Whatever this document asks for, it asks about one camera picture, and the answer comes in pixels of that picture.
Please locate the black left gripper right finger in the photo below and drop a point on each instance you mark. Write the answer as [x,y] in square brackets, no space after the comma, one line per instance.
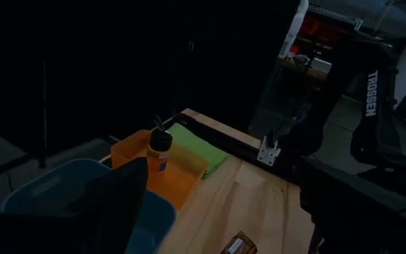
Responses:
[365,218]

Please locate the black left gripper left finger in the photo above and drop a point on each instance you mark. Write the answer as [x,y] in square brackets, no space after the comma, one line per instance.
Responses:
[111,211]

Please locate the black-lid spice jar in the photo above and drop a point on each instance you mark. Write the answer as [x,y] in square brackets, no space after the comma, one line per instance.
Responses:
[159,151]

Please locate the brown spice packet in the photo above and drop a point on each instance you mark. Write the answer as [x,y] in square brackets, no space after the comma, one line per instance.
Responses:
[240,244]

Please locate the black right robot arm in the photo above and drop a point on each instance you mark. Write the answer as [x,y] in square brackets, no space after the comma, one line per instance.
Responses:
[372,106]

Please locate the blue-grey plastic bin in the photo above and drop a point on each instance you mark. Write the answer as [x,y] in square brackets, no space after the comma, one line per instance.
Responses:
[48,183]

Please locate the orange plastic bin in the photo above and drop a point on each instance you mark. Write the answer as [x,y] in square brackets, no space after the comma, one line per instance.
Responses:
[178,176]

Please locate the green cloth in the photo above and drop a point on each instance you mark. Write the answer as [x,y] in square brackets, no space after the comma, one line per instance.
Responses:
[196,146]

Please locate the black room divider panel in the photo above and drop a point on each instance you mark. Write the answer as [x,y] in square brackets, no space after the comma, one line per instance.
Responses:
[224,70]

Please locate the white frame bracket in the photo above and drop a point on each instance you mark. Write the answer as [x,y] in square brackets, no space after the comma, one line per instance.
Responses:
[268,153]

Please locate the black table frame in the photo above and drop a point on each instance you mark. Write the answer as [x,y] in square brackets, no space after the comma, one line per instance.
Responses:
[231,144]

